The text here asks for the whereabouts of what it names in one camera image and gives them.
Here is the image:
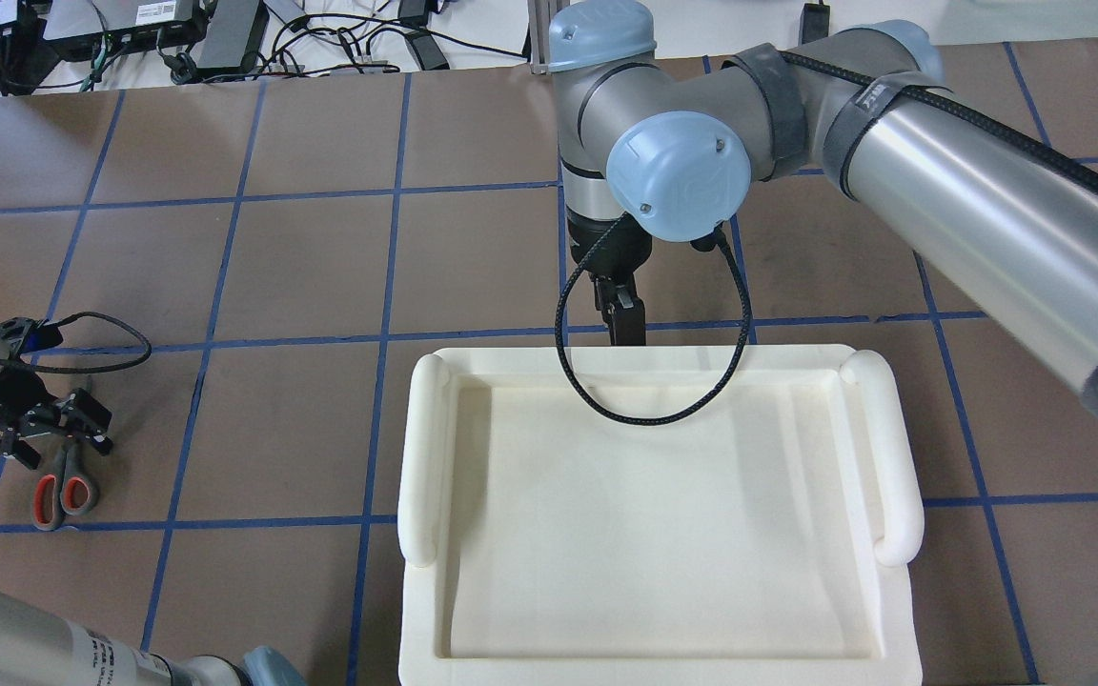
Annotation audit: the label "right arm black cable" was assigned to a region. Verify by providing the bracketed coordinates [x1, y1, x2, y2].
[554, 214, 753, 423]

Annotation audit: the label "white foam tray box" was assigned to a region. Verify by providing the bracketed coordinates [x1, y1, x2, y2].
[397, 344, 925, 685]

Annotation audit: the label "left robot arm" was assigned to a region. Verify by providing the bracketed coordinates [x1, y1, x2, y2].
[0, 316, 304, 685]

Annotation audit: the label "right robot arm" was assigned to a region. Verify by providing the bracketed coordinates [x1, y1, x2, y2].
[545, 1, 1098, 418]

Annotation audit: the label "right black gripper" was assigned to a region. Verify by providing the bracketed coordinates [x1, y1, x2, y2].
[567, 214, 653, 347]

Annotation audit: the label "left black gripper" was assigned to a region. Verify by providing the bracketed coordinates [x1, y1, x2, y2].
[0, 318, 114, 472]

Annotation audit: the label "aluminium frame post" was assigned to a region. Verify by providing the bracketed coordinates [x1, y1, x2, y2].
[526, 1, 560, 75]

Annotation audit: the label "orange grey handled scissors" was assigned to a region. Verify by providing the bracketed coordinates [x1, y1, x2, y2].
[30, 438, 100, 533]

